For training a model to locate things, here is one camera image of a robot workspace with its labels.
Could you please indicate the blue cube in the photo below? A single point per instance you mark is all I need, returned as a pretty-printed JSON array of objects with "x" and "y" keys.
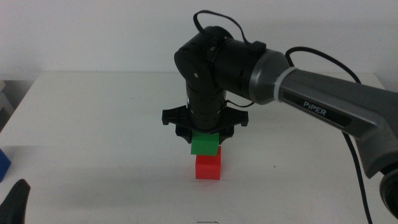
[{"x": 3, "y": 165}]

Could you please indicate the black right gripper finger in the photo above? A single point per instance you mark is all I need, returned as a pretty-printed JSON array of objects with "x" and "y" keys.
[
  {"x": 186, "y": 136},
  {"x": 226, "y": 135}
]

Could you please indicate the red cube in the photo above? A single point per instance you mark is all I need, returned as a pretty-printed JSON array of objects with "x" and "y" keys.
[{"x": 207, "y": 169}]

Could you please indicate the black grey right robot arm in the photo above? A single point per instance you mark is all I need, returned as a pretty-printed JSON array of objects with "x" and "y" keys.
[{"x": 326, "y": 96}]

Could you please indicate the green cube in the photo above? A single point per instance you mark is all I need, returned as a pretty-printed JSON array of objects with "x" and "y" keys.
[{"x": 203, "y": 146}]

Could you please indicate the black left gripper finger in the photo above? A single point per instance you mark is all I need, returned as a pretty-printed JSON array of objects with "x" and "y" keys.
[{"x": 15, "y": 205}]

